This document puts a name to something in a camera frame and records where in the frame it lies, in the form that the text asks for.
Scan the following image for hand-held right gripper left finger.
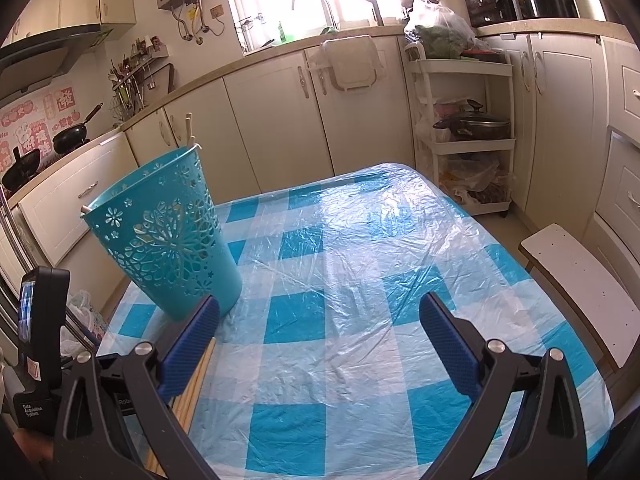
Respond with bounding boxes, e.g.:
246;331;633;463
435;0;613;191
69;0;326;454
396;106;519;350
52;295;222;480

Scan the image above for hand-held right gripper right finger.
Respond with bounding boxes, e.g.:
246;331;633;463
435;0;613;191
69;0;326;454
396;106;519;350
419;291;588;480

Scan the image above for bundle of wooden chopsticks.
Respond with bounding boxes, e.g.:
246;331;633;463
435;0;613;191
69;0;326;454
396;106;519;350
145;337;218;478

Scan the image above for blue perforated plastic basket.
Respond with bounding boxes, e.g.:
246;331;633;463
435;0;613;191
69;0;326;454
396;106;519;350
80;145;243;321

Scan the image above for person's left hand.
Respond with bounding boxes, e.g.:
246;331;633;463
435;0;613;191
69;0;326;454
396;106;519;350
12;430;55;463

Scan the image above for white plastic bag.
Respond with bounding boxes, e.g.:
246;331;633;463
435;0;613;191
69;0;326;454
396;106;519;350
60;290;108;356

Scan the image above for blue checked plastic tablecloth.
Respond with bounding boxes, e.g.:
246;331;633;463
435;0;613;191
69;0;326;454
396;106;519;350
95;162;616;480

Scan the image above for white wooden stool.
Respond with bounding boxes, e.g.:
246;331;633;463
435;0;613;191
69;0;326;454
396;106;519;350
519;224;637;371

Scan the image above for plastic bags of food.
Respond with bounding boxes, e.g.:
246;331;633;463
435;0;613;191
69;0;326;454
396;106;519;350
440;157;508;206

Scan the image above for black wok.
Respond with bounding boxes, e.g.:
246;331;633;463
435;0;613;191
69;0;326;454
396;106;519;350
52;103;104;156
1;146;42;192

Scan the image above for white storage trolley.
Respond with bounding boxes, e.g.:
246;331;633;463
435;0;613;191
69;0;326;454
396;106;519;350
404;42;517;218

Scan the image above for dark cooking pot with lid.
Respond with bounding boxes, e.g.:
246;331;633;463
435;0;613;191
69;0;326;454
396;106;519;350
432;101;512;142

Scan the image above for range hood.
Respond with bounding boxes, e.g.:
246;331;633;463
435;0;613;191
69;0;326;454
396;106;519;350
0;22;113;86

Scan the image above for white hanging door bin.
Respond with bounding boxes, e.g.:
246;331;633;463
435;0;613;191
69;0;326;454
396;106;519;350
306;35;388;93

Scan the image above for plastic bag of vegetables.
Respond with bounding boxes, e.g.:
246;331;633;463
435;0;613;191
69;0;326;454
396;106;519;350
404;0;478;61

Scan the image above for cream upper cabinets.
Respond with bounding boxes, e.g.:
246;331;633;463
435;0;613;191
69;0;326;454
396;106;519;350
0;0;137;46

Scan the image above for black microwave oven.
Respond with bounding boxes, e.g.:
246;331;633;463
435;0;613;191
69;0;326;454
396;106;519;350
460;0;516;28

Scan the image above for white thermos jug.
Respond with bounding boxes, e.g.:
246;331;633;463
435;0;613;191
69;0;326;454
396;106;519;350
435;0;471;26

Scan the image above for black water tap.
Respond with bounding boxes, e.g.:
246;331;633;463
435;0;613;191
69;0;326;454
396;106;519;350
362;0;385;27

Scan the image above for chrome kitchen faucet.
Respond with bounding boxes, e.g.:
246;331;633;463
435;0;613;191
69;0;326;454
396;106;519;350
291;0;341;33

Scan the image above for silver sliding door frame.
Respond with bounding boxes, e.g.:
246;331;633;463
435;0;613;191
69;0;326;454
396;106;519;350
0;190;96;356

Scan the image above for pink wall stickers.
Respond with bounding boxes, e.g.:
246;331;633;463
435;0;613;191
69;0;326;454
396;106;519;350
0;85;81;161

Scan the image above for wall utensil rack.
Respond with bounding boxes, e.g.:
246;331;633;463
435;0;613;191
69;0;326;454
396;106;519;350
107;35;173;111

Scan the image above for water heater hoses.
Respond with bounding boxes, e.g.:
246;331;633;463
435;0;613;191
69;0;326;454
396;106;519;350
172;2;211;43

